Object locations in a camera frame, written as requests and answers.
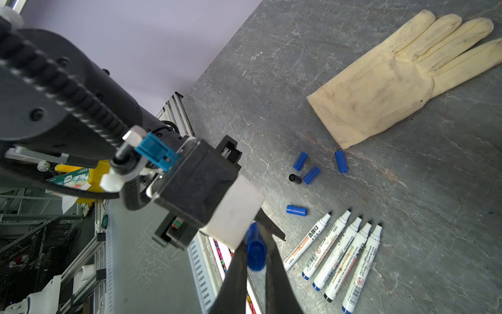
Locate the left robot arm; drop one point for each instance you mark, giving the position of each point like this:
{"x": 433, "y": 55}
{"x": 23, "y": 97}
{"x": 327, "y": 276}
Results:
{"x": 59, "y": 105}

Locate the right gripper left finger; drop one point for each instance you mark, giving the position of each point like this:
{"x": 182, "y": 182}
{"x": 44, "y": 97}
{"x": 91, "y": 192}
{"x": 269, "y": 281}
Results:
{"x": 232, "y": 295}

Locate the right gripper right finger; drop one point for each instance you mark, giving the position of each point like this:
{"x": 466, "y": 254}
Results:
{"x": 279, "y": 296}

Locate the white marker pen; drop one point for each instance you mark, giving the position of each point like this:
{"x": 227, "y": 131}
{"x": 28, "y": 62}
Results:
{"x": 347, "y": 262}
{"x": 336, "y": 255}
{"x": 362, "y": 271}
{"x": 319, "y": 254}
{"x": 307, "y": 241}

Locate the blue pen cap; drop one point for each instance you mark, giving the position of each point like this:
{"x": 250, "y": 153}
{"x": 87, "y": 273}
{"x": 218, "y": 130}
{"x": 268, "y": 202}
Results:
{"x": 341, "y": 161}
{"x": 311, "y": 175}
{"x": 295, "y": 179}
{"x": 300, "y": 162}
{"x": 256, "y": 248}
{"x": 295, "y": 210}

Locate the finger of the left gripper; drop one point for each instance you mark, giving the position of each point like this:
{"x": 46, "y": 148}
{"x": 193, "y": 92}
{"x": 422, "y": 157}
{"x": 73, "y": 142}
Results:
{"x": 269, "y": 225}

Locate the cream fabric glove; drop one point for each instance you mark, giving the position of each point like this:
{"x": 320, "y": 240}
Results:
{"x": 426, "y": 57}

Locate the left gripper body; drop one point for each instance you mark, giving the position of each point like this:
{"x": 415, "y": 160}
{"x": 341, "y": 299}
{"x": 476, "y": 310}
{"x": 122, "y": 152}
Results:
{"x": 192, "y": 189}

